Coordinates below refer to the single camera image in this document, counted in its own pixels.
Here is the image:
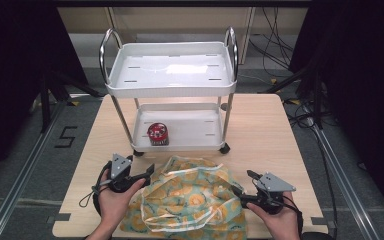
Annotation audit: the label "right gripper black cord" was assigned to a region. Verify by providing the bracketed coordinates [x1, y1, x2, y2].
[282, 194, 305, 235]

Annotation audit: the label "orange patterned plastic bag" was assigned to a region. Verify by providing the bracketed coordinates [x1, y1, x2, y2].
[119, 154, 250, 240]

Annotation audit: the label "left gripper black cord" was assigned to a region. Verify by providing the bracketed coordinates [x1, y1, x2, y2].
[78, 160, 114, 217]

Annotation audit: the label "aluminium floor rail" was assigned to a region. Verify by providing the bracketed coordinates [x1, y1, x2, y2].
[308, 114, 384, 240]
[0, 99, 68, 240]

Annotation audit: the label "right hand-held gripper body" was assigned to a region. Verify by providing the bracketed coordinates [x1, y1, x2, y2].
[239, 171, 297, 215]

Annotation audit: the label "hanging black cables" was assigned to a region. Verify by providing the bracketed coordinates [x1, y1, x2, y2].
[247, 6, 296, 70]

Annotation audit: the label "black metal stand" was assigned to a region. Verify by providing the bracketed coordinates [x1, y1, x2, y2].
[259, 62, 325, 130]
[39, 69, 105, 134]

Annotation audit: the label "person's left hand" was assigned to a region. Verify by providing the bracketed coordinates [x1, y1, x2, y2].
[97, 169, 147, 236]

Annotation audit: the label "white two-tier cart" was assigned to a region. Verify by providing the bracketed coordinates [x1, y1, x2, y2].
[98, 26, 240, 158]

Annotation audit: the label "red round ball object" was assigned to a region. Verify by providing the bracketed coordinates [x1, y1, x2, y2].
[146, 122, 170, 147]

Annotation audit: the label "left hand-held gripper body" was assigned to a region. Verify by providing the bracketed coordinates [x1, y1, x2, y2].
[107, 152, 147, 194]

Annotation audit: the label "dark curtain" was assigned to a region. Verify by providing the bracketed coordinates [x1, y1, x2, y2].
[288, 0, 384, 228]
[0, 0, 88, 191]

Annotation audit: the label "black floor cables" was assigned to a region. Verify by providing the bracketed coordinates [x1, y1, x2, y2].
[284, 98, 339, 240]

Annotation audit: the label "beige wooden cabinet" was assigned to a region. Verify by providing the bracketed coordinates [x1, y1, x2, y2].
[55, 6, 310, 65]

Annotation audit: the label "person's right hand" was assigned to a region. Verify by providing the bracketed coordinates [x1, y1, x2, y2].
[245, 191, 302, 240]

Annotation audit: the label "gripper black cord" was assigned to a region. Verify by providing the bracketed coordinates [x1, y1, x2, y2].
[78, 160, 114, 217]
[282, 194, 305, 235]

